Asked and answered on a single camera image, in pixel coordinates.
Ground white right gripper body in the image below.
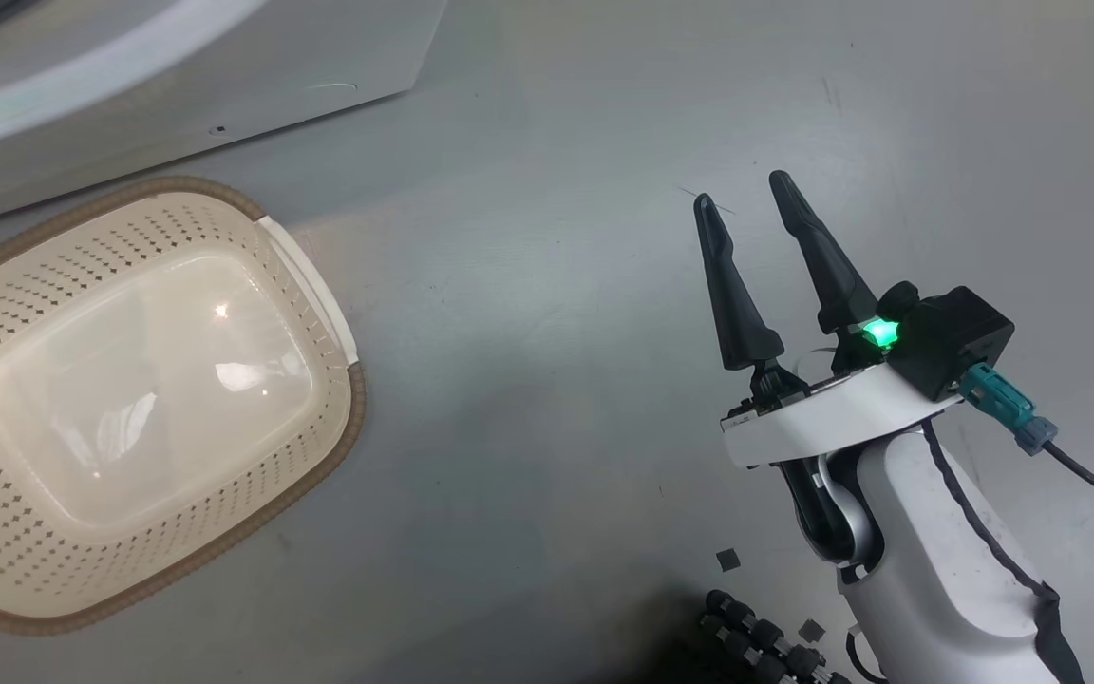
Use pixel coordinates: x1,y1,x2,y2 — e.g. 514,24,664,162
720,350,966,468

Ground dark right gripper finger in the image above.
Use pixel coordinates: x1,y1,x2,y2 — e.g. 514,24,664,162
768,170,880,335
694,194,785,373

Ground white front-load washing machine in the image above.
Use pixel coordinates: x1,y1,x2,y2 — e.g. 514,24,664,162
0,0,448,234

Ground cream perforated laundry basket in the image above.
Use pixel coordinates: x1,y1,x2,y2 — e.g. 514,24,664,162
0,177,368,636

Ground right camera cable teal plug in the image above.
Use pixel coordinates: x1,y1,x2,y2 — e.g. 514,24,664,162
960,363,1094,523

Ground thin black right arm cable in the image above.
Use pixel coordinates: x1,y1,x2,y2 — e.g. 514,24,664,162
922,423,1085,684

